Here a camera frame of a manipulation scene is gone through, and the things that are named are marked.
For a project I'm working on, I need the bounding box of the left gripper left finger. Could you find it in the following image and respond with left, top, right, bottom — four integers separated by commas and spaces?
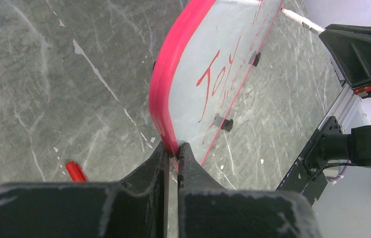
0, 143, 169, 238

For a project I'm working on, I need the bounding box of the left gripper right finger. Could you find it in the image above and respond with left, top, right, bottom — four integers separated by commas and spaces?
178, 143, 322, 238

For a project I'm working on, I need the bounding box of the red capped whiteboard marker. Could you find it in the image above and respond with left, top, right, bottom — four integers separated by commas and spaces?
281, 8, 325, 35

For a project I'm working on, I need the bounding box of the red marker cap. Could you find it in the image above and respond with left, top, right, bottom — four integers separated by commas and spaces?
65, 161, 88, 182

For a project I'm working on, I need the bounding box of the red framed whiteboard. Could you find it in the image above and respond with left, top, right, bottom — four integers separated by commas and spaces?
149, 0, 282, 164

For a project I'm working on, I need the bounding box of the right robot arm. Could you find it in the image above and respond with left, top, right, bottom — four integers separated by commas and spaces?
319, 24, 371, 168

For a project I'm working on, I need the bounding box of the black whiteboard foot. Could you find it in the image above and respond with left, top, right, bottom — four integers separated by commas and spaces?
252, 52, 261, 67
221, 119, 234, 132

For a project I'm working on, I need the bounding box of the aluminium frame rail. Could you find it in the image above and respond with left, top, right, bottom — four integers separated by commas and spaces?
316, 83, 371, 226

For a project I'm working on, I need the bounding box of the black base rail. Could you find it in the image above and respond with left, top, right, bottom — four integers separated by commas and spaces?
276, 116, 342, 204

